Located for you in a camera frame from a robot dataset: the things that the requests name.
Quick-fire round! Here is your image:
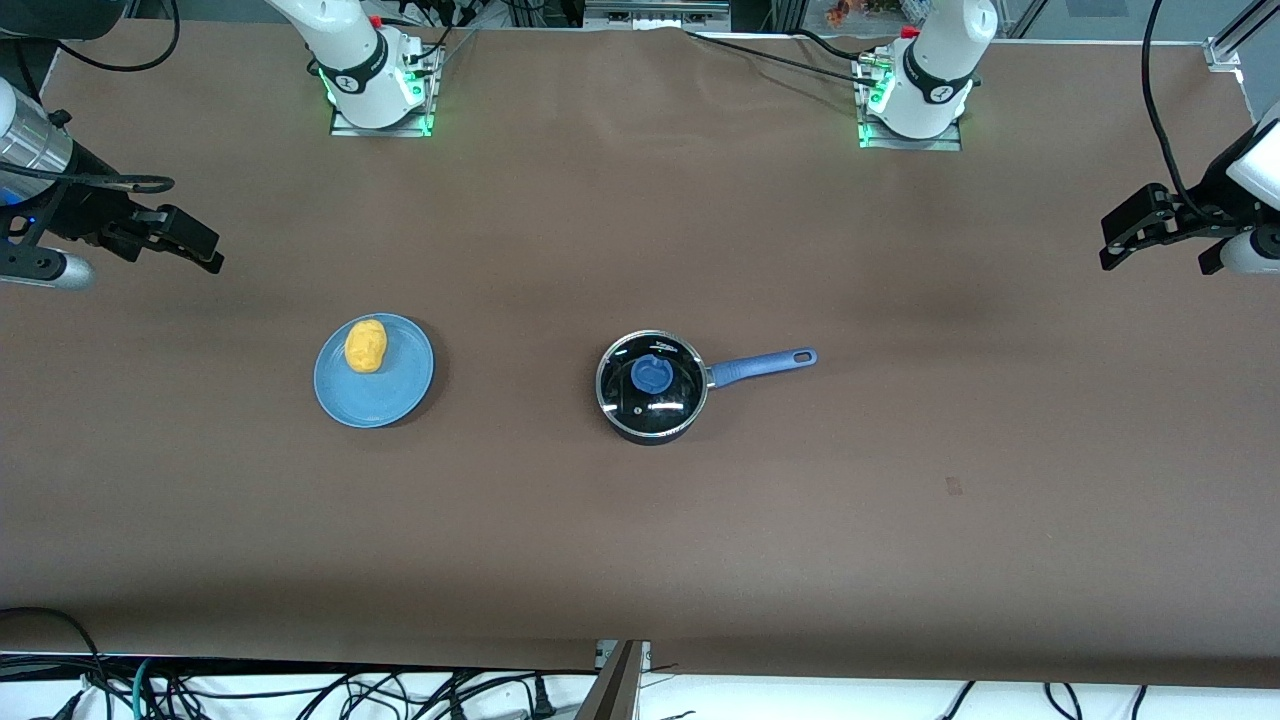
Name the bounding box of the yellow potato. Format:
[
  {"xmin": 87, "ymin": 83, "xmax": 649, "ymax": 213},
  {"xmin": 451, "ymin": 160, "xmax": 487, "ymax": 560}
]
[{"xmin": 344, "ymin": 318, "xmax": 389, "ymax": 375}]

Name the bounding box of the glass lid with blue knob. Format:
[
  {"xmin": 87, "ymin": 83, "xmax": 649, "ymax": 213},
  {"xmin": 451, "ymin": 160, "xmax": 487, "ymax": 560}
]
[{"xmin": 597, "ymin": 331, "xmax": 709, "ymax": 439}]

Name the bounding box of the blue round plate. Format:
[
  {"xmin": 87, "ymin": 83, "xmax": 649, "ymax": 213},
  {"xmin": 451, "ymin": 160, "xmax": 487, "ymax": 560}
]
[{"xmin": 313, "ymin": 313, "xmax": 436, "ymax": 429}]

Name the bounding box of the orange colourful background object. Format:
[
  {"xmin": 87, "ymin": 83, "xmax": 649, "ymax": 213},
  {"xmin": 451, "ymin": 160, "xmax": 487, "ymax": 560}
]
[{"xmin": 825, "ymin": 0, "xmax": 901, "ymax": 26}]

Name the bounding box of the grey power strip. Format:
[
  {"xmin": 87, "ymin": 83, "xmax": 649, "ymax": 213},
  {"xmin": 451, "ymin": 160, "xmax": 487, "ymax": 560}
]
[{"xmin": 583, "ymin": 0, "xmax": 733, "ymax": 31}]

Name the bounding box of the brown table cover sheet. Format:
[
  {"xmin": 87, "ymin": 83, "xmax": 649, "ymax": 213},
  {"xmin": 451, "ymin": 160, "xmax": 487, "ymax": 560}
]
[{"xmin": 0, "ymin": 20, "xmax": 1280, "ymax": 691}]

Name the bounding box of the thin black looped cable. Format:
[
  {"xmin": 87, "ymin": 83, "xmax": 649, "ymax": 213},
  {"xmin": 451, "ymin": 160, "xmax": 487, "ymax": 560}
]
[{"xmin": 0, "ymin": 163, "xmax": 177, "ymax": 196}]

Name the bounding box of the thick black hanging cable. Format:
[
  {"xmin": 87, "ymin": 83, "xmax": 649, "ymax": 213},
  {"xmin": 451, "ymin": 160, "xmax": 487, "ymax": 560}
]
[{"xmin": 40, "ymin": 0, "xmax": 182, "ymax": 74}]

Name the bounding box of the aluminium frame profile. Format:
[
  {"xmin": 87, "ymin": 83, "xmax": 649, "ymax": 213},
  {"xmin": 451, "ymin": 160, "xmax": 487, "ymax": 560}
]
[{"xmin": 1205, "ymin": 0, "xmax": 1280, "ymax": 71}]

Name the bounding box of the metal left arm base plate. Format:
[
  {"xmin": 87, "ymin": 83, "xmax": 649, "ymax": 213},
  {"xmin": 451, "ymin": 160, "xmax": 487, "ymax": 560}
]
[{"xmin": 857, "ymin": 50, "xmax": 964, "ymax": 152}]

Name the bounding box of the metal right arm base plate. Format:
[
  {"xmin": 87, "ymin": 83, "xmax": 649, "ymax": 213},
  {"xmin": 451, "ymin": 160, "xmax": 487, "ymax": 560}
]
[{"xmin": 328, "ymin": 38, "xmax": 438, "ymax": 139}]

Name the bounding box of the black pot with blue handle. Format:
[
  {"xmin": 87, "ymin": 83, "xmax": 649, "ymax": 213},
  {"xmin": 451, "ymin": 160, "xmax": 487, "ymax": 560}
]
[{"xmin": 596, "ymin": 330, "xmax": 819, "ymax": 447}]

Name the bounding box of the long black table cable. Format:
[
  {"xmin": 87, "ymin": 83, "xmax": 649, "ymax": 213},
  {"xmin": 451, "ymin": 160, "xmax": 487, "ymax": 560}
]
[{"xmin": 683, "ymin": 28, "xmax": 886, "ymax": 83}]

